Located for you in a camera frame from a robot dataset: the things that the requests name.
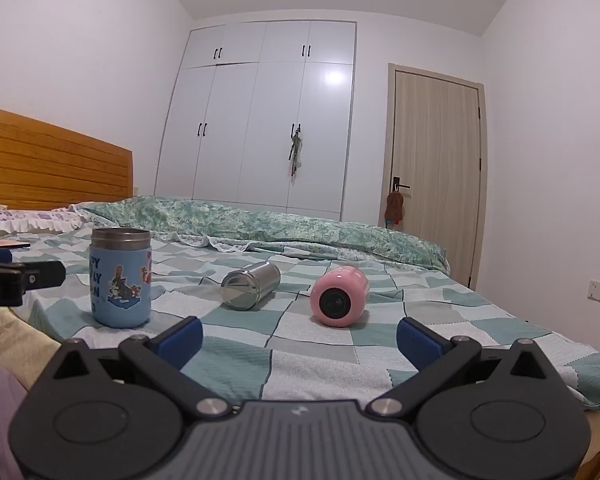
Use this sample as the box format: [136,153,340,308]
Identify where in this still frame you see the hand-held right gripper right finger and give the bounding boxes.
[367,316,561,420]

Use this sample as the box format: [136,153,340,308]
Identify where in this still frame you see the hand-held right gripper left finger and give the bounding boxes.
[42,316,233,420]

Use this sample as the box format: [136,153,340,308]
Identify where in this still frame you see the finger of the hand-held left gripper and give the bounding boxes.
[23,260,67,291]

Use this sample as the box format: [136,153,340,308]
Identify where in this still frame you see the stainless steel cup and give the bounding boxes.
[219,260,282,311]

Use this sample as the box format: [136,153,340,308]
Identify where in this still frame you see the blue cartoon print cup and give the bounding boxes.
[88,227,154,330]

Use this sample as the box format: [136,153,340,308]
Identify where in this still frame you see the yellow blanket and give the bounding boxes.
[0,304,64,392]

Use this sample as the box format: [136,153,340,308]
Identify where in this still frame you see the purple floral pillow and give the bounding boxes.
[0,204,97,237]

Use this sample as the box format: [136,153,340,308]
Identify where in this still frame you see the wooden bed headboard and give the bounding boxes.
[0,103,134,212]

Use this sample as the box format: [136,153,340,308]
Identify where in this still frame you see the person's purple clothing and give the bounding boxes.
[0,359,29,480]

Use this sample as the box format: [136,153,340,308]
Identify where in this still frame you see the checkered green bed sheet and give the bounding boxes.
[0,229,600,412]

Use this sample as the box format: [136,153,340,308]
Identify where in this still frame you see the brown plush bag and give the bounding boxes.
[383,191,406,231]

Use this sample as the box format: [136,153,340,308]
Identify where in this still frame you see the green floral quilt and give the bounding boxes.
[74,195,451,277]

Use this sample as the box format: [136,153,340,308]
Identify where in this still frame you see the light wooden door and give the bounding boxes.
[387,63,489,291]

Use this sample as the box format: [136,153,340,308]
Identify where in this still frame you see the white wardrobe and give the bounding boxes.
[153,20,357,224]

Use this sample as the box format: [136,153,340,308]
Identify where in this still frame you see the hanging keychain bundle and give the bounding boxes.
[287,132,305,179]

